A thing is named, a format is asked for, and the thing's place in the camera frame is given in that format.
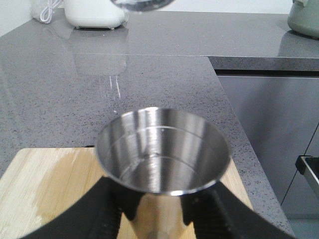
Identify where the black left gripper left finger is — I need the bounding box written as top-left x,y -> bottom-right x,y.
24,177 -> 139,239

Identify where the green rice cooker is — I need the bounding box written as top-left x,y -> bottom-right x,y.
288,0 -> 319,38

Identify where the grey cabinet front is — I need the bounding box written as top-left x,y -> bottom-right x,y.
218,72 -> 319,219

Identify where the black metal tray corner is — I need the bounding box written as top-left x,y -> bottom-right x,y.
295,155 -> 319,198

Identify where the clear glass beaker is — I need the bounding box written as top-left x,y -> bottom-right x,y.
111,0 -> 173,12

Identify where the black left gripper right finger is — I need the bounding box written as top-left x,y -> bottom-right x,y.
180,182 -> 293,239

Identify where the white kitchen appliance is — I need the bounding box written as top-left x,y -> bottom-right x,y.
63,0 -> 127,29

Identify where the steel double jigger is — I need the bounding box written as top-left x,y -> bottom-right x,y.
96,107 -> 231,239

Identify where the wooden cutting board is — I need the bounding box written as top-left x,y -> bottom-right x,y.
0,147 -> 252,239

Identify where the white coiled cable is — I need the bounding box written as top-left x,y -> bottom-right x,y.
39,0 -> 62,24

